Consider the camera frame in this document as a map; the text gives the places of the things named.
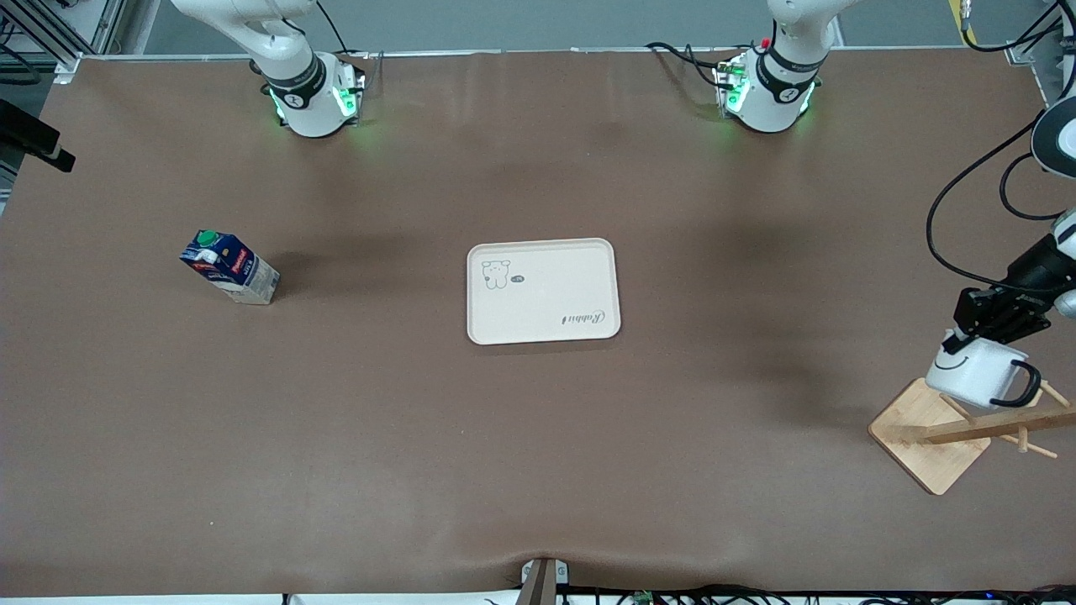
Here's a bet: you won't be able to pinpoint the wooden cup rack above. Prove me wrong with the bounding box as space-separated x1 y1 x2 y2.
868 376 1076 497

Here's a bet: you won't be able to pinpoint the black right base cable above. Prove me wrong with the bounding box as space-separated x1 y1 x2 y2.
315 0 376 61

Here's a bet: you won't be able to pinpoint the cream rectangular tray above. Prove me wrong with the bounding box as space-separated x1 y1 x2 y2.
467 238 622 346

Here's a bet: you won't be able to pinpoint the blue milk carton green cap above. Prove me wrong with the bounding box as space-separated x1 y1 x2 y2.
179 229 281 305

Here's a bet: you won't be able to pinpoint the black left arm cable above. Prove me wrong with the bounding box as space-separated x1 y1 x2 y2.
926 113 1062 292

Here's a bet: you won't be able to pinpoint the white smiley cup black handle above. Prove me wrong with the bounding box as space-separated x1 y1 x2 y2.
926 332 1042 410

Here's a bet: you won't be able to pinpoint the black left base cables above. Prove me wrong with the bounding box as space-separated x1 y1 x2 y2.
646 40 732 90

